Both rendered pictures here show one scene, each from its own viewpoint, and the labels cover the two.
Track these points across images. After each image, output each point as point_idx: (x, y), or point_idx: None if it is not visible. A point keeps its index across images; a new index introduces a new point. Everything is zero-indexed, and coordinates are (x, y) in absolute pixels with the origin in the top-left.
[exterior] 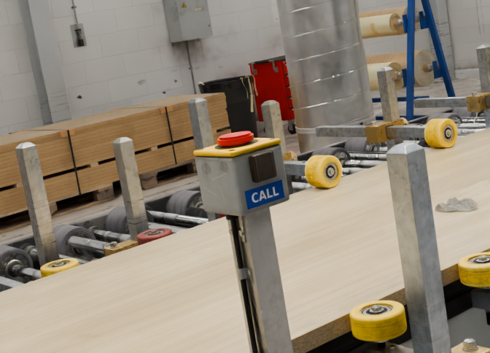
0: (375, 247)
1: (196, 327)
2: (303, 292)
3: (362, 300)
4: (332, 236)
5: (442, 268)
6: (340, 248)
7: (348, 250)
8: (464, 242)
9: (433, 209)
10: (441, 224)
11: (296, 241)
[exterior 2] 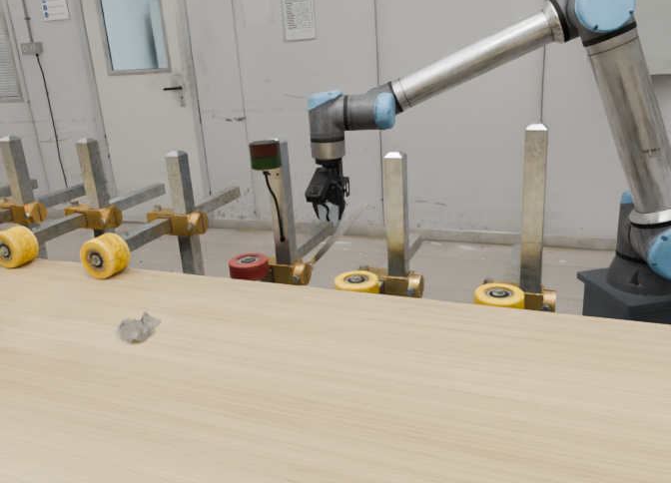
0: (299, 345)
1: (621, 383)
2: (470, 346)
3: (474, 309)
4: (233, 396)
5: (372, 294)
6: (297, 371)
7: (309, 362)
8: (291, 300)
9: (129, 346)
10: (210, 326)
11: (250, 428)
